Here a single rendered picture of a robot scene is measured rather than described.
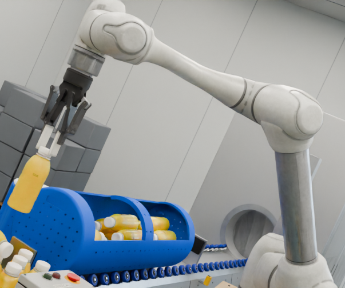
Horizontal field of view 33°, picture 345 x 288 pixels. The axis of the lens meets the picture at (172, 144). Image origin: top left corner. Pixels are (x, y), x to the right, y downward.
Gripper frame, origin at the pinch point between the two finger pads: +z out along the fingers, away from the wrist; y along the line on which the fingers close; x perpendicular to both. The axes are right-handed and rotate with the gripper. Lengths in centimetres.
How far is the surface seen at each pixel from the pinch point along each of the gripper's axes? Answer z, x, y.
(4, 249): 27.7, 10.2, -8.4
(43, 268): 32.1, -4.5, -11.6
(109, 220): 25, -59, 6
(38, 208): 24.9, -24.6, 12.4
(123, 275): 42, -68, -4
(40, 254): 36.8, -24.6, 4.8
